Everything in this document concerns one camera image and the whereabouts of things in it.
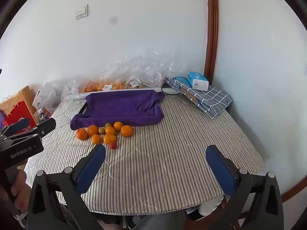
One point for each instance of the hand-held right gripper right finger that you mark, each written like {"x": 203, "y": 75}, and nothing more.
{"x": 220, "y": 172}

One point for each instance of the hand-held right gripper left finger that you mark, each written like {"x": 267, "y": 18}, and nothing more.
{"x": 91, "y": 170}

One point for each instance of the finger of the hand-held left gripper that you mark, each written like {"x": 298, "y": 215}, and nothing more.
{"x": 18, "y": 125}
{"x": 46, "y": 125}

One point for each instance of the small orange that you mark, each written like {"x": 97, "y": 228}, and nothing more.
{"x": 110, "y": 130}
{"x": 109, "y": 138}
{"x": 118, "y": 125}
{"x": 96, "y": 139}

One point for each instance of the small red tomato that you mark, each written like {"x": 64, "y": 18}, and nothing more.
{"x": 113, "y": 145}

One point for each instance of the large orange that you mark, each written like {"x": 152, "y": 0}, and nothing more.
{"x": 93, "y": 130}
{"x": 81, "y": 134}
{"x": 126, "y": 130}

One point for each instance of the small green fruit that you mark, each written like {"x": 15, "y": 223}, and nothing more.
{"x": 108, "y": 125}
{"x": 102, "y": 130}

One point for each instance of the purple towel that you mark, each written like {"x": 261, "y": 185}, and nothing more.
{"x": 124, "y": 110}

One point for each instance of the person's left hand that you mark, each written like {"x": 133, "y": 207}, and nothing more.
{"x": 20, "y": 189}

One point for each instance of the plastic drink bottle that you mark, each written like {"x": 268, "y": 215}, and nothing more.
{"x": 41, "y": 115}

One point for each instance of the red box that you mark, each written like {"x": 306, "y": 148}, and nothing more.
{"x": 19, "y": 112}

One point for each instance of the brown cardboard box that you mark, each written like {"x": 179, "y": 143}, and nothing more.
{"x": 25, "y": 94}

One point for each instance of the white plastic bag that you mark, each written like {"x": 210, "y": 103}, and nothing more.
{"x": 48, "y": 93}

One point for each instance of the white container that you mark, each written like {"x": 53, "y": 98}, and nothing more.
{"x": 211, "y": 206}

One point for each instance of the crumpled clear plastic bag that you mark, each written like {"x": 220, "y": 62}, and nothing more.
{"x": 70, "y": 89}

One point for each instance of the wooden chair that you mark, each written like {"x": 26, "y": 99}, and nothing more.
{"x": 230, "y": 218}

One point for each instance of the clear bag of oranges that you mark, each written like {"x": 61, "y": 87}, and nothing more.
{"x": 105, "y": 86}

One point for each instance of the folded grey checked cloth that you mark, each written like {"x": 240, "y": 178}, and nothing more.
{"x": 211, "y": 100}

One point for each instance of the brown wooden baseboard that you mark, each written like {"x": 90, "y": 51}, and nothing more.
{"x": 296, "y": 188}

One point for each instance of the blue white tissue pack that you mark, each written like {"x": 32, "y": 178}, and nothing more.
{"x": 200, "y": 82}

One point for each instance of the white round dish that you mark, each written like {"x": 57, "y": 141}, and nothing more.
{"x": 169, "y": 91}

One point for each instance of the clear bag of longans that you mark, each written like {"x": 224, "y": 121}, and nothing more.
{"x": 135, "y": 84}

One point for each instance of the large crumpled clear plastic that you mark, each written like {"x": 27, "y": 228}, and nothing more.
{"x": 144, "y": 67}

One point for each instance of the white wall switch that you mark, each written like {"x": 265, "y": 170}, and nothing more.
{"x": 81, "y": 11}

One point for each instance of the brown wooden door frame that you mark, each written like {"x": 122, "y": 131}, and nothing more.
{"x": 212, "y": 28}

